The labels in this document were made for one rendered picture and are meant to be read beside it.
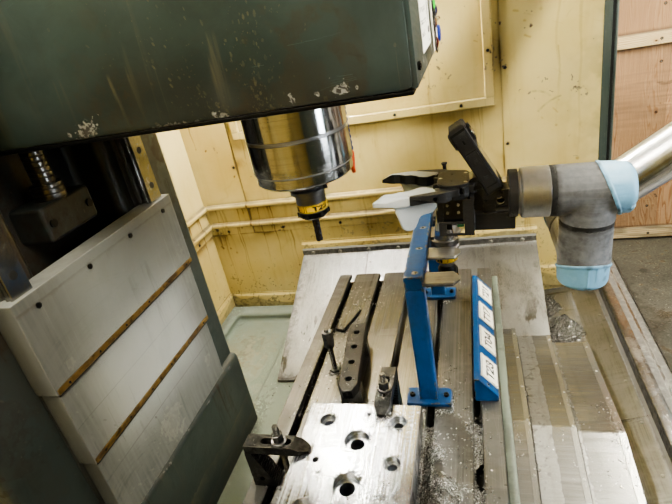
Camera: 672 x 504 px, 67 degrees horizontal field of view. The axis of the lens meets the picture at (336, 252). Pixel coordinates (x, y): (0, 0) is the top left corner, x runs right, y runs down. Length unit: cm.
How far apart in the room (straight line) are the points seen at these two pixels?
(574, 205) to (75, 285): 82
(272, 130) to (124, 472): 74
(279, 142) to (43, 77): 33
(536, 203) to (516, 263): 113
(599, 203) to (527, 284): 108
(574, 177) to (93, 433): 91
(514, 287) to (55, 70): 148
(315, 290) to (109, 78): 134
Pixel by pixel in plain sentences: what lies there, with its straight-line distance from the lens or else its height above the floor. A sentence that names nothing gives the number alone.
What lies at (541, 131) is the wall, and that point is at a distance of 183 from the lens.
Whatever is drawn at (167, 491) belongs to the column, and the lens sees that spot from 132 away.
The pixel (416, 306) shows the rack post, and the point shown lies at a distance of 105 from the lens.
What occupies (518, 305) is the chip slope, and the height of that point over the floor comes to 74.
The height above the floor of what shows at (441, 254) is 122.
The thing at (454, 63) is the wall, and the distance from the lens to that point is 176.
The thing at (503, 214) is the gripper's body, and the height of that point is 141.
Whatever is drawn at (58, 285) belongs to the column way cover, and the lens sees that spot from 98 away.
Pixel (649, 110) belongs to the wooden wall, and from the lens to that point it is 363.
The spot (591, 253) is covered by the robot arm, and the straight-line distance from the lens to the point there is 82.
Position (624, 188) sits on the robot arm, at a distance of 79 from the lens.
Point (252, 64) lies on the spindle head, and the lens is 67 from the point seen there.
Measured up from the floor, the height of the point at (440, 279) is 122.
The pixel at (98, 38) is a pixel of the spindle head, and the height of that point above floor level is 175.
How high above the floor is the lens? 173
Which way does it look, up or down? 25 degrees down
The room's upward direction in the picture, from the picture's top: 12 degrees counter-clockwise
